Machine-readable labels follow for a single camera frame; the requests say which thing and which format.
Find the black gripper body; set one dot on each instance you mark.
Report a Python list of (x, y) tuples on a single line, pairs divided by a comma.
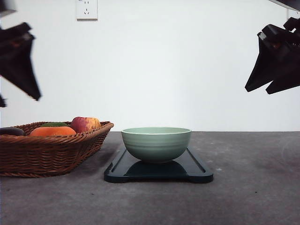
[(16, 41), (278, 43)]

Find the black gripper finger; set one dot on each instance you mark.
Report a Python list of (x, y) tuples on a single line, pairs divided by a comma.
[(2, 101), (265, 71), (16, 65), (285, 81)]

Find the light green ceramic bowl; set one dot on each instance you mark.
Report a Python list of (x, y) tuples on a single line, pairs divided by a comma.
[(156, 143)]

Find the brown wicker basket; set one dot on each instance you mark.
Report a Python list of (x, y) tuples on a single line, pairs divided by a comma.
[(44, 156)]

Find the dark purple fruit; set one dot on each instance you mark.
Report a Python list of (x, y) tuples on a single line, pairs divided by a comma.
[(11, 131)]

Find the orange tangerine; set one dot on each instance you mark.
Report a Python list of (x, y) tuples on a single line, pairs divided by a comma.
[(53, 131)]

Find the green fruit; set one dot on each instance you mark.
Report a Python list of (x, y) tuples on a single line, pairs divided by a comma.
[(55, 124)]

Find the red yellow apple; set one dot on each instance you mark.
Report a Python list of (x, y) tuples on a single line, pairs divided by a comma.
[(84, 124)]

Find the dark teal rectangular tray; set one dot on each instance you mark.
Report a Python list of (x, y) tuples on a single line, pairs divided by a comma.
[(188, 168)]

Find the white wall socket left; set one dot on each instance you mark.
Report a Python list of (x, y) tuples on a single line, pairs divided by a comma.
[(86, 11)]

